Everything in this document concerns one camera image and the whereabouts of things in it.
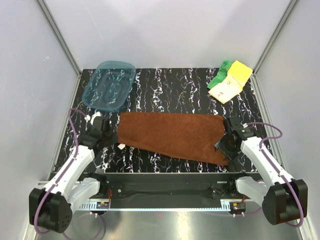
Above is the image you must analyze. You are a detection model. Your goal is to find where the brown towel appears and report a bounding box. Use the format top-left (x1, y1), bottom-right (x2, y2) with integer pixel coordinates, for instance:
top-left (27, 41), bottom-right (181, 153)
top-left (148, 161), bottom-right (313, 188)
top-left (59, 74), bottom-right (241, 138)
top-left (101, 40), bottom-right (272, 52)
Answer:
top-left (117, 112), bottom-right (229, 166)

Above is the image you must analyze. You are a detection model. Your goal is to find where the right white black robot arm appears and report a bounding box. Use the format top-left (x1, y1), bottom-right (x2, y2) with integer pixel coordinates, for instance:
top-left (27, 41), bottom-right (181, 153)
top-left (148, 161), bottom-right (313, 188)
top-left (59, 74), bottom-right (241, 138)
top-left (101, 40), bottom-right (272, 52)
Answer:
top-left (215, 116), bottom-right (308, 228)

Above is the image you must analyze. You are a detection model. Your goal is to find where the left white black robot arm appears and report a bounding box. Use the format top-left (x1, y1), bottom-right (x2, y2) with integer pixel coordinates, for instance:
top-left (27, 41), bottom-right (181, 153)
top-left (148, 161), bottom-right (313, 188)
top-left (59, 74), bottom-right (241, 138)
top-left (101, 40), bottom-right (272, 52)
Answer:
top-left (28, 116), bottom-right (117, 234)

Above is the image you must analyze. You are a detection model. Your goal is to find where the teal transparent plastic bin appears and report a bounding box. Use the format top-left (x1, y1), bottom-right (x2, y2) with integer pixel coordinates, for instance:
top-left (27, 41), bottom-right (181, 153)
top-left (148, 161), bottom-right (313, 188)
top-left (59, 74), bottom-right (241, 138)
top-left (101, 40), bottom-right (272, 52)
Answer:
top-left (81, 61), bottom-right (136, 113)

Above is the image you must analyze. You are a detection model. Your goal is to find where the cream towel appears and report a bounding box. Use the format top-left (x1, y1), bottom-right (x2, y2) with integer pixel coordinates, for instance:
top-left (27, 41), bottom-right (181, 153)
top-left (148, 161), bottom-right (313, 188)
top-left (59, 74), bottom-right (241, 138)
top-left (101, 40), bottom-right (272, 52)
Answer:
top-left (208, 74), bottom-right (243, 104)

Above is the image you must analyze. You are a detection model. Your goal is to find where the green towel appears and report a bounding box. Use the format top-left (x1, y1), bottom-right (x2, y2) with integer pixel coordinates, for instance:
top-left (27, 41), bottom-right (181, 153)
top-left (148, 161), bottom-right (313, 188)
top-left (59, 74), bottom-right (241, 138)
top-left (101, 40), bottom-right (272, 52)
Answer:
top-left (207, 60), bottom-right (233, 90)

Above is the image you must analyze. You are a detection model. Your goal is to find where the yellow towel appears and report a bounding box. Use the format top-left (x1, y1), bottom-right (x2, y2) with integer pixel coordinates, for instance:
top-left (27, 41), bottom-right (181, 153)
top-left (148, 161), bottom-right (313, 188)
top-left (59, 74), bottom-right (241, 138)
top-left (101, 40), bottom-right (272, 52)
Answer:
top-left (227, 60), bottom-right (253, 87)

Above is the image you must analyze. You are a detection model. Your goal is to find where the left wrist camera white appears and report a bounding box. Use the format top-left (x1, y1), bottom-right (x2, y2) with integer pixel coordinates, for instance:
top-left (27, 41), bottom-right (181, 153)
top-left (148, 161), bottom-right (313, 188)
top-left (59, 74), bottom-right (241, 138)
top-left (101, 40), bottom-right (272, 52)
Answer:
top-left (84, 111), bottom-right (102, 125)

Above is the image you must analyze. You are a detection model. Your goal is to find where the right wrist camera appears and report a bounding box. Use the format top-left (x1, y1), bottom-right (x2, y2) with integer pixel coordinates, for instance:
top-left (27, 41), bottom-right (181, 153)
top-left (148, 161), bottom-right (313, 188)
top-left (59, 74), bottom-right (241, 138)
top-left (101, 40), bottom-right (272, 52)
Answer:
top-left (241, 123), bottom-right (254, 133)

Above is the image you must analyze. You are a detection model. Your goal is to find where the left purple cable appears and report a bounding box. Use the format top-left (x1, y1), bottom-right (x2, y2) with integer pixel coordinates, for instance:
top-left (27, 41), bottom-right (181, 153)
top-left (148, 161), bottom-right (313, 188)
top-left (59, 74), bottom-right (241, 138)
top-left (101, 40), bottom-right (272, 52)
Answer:
top-left (33, 108), bottom-right (108, 240)

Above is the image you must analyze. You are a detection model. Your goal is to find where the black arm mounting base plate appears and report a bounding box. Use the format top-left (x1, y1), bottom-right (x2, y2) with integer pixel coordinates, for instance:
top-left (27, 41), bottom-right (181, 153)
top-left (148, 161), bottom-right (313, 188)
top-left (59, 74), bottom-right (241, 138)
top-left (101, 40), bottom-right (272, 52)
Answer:
top-left (98, 172), bottom-right (260, 203)

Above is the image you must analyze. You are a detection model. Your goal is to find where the left aluminium frame post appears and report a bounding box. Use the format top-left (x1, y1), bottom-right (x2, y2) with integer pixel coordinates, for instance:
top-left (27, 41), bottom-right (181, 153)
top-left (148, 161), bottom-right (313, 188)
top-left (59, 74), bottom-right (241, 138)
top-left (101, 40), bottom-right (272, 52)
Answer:
top-left (35, 0), bottom-right (82, 77)

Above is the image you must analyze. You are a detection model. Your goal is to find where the aluminium frame post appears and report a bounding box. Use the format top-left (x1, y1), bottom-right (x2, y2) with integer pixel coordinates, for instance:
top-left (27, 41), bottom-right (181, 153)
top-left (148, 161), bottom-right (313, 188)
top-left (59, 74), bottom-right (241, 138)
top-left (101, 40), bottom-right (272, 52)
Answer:
top-left (35, 0), bottom-right (82, 77)
top-left (253, 0), bottom-right (300, 75)

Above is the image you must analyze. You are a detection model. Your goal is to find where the aluminium frame rail front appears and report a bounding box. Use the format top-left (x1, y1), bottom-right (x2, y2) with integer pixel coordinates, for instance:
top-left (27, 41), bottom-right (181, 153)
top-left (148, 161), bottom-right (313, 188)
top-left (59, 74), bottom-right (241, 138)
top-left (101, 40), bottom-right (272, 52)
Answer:
top-left (32, 179), bottom-right (305, 213)

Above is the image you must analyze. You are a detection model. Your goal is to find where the right aluminium frame post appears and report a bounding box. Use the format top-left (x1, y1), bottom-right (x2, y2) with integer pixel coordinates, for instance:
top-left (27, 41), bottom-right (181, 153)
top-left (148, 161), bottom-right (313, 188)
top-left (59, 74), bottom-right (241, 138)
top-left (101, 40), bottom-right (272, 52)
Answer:
top-left (253, 0), bottom-right (300, 75)

